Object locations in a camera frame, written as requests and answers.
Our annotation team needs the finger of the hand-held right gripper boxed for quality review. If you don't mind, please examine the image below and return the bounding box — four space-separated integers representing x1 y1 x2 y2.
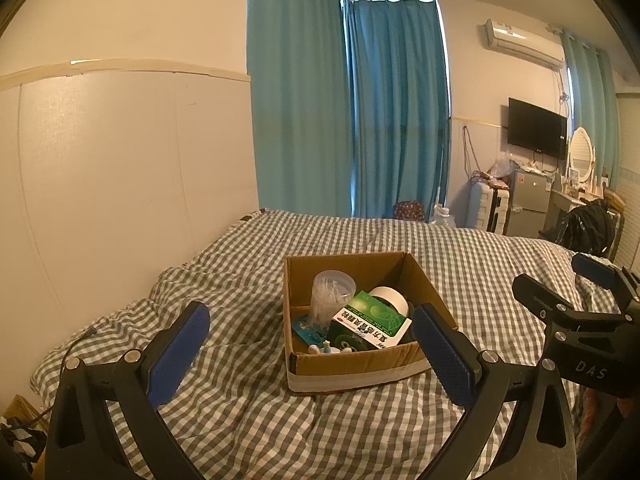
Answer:
512 273 593 322
571 252 632 292

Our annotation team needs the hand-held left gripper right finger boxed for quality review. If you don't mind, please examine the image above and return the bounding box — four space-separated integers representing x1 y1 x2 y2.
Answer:
411 303 578 480

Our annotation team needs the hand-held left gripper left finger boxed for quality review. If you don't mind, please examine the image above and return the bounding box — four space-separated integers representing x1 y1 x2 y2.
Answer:
47 301 211 480

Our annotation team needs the green medicine box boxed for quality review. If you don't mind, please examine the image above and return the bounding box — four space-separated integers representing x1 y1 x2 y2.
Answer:
326 290 413 353

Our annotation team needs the white tape roll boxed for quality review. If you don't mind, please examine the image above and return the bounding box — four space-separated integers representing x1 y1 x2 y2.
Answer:
367 286 412 318

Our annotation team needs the cardboard box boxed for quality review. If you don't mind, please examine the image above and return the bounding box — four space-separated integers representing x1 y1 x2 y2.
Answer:
283 251 460 394

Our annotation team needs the clear cotton swab jar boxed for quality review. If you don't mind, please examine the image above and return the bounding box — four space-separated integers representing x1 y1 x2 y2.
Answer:
311 270 357 332

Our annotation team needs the blue cotton pad packet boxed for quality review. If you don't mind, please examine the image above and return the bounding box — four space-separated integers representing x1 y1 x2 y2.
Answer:
291 315 331 347

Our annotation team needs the person's right hand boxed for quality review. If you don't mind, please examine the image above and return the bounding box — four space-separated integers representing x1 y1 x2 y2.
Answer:
582 389 626 438

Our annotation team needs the black backpack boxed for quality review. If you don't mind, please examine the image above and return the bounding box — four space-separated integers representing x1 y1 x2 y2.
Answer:
565 199 623 261

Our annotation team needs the white louvered wardrobe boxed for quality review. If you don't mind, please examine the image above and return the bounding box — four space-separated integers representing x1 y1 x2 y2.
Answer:
614 90 640 281

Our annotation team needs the wooden chair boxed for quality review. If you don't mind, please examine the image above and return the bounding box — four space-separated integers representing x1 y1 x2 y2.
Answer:
602 189 626 261

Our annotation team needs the white dressing desk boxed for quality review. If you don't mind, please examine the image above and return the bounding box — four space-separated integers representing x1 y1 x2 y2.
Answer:
547 190 596 231

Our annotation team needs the grey checkered blanket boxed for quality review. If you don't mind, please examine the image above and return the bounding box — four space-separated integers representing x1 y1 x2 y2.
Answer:
30 208 626 480

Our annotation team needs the grey small fridge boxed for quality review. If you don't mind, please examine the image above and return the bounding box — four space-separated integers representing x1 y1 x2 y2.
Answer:
505 167 556 238

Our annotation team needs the pale blue suitcase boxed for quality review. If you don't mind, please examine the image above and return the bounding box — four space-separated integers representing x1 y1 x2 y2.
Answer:
465 180 511 235

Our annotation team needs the white oval mirror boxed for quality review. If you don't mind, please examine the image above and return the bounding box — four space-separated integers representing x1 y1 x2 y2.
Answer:
567 127 597 183

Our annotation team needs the clear water jug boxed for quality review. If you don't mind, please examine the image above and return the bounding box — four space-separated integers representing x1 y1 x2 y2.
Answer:
430 205 457 228

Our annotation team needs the clear plastic bag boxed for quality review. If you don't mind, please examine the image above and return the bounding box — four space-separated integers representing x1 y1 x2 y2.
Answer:
487 152 516 181

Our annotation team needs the dark patterned bag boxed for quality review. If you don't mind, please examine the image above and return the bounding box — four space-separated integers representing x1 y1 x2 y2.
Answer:
393 201 426 221

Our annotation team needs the white thin pole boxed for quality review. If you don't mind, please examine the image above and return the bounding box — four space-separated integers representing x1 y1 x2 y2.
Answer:
435 130 448 211

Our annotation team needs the brown cardboard carton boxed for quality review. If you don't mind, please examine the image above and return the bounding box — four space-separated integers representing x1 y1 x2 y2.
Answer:
0 394 51 480

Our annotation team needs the narrow teal curtain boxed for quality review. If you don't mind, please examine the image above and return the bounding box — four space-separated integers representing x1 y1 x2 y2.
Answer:
560 32 617 181

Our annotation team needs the black white patterned cloth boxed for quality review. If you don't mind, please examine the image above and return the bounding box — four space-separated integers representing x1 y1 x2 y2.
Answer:
0 422 48 461

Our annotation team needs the teal window curtain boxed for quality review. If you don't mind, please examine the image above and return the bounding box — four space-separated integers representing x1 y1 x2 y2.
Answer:
342 0 451 221

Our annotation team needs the white air conditioner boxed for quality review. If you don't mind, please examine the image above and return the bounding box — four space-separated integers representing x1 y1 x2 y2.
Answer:
482 19 566 70

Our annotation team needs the wide teal curtain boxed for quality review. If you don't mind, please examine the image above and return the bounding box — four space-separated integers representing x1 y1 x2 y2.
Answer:
246 0 357 218

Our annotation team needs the thin dark cable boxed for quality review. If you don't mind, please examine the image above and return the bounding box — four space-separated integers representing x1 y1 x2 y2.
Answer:
59 326 98 368

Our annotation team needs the black wall television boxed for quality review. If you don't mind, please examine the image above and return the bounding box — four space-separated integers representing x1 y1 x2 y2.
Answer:
507 97 569 158

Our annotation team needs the hanging wall cable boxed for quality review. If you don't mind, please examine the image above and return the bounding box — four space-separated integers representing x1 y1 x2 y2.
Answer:
462 125 478 181

